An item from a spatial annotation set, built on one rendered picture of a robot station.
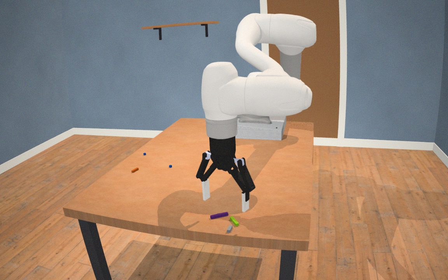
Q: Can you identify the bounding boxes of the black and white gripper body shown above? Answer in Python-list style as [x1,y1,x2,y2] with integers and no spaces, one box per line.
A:
[209,136,236,171]

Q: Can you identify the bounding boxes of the purple rod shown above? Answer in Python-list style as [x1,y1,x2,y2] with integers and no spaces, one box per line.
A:
[210,212,228,219]

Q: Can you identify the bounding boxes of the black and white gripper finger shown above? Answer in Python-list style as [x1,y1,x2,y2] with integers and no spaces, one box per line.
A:
[196,151,219,200]
[221,158,255,212]

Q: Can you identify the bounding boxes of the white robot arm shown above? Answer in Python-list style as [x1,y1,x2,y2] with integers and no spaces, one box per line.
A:
[201,13,317,139]

